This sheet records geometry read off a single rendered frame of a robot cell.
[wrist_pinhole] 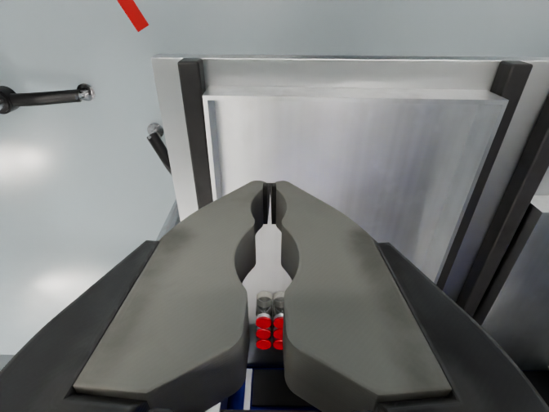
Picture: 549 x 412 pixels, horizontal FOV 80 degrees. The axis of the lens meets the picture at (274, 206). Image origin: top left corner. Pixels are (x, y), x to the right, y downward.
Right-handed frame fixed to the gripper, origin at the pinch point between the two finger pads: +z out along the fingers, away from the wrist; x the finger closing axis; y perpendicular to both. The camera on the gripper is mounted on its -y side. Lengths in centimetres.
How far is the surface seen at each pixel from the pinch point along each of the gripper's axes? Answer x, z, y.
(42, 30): -75, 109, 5
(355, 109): 7.9, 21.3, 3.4
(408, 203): 15.4, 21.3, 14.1
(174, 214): -32, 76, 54
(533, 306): 37, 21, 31
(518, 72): 20.9, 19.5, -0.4
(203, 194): -7.3, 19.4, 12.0
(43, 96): -75, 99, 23
